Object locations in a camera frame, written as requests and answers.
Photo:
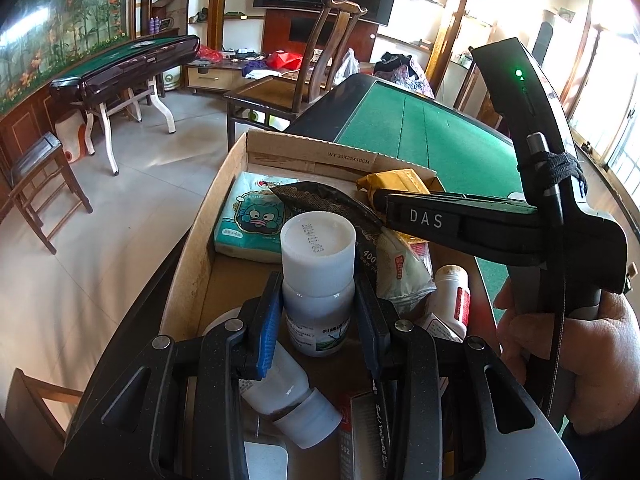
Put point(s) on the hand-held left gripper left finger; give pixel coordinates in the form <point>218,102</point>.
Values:
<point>267,330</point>

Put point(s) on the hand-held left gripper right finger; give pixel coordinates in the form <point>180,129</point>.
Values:
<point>367,330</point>

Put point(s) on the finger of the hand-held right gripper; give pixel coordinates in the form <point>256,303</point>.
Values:
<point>425,220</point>

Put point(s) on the yellow paper packet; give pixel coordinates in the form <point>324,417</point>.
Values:
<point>395,182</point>

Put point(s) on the white bottle with wide cap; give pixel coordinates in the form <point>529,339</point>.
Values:
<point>317,260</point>

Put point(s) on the cardboard box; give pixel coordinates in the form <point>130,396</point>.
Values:
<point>300,152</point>

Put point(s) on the person's right hand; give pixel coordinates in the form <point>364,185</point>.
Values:
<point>610,360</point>

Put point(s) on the white snack packet red label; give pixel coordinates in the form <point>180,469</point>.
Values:
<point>405,270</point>

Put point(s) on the white plastic bottle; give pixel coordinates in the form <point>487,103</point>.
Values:
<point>280,385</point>

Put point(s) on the white bottle red label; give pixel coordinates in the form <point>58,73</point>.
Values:
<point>452,300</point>

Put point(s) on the window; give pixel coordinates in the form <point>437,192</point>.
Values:
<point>620,150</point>

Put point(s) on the black foil packet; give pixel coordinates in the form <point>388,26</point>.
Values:
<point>330,205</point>

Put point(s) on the black red pen box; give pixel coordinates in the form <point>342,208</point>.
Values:
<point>365,435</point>

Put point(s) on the cartoon print tissue pack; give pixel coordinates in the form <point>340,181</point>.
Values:
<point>250,220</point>

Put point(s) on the wooden chair with carved back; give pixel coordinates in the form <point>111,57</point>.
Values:
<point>462,90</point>

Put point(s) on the green felt mahjong table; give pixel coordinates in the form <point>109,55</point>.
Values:
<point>320,115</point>

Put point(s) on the pile of clothes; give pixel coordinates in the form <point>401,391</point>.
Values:
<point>400,72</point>

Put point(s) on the clear plastic bag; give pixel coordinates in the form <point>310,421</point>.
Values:
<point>347,67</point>

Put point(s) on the wooden armchair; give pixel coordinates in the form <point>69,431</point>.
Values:
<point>270,92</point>

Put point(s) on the black tall speaker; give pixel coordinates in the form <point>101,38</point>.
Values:
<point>542,35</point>

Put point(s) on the red plastic bag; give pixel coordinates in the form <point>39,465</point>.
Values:
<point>285,58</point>
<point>207,53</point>

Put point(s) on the light wooden stool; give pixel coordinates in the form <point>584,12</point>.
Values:
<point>30,400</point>

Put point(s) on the low wooden television cabinet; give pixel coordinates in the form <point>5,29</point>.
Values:
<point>210,79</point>

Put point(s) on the white bucket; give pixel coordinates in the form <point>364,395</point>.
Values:
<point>172,79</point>

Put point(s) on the white orange floor bag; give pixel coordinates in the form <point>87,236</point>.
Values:
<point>70,135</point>

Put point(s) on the dark wooden side chair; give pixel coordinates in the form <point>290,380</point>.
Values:
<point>42,160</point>

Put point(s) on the dark folding mahjong table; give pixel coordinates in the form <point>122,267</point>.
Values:
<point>125,67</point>

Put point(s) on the brown television wall panel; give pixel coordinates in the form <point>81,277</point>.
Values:
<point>280,30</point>

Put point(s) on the floral wall painting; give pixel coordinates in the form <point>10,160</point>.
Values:
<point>60,25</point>

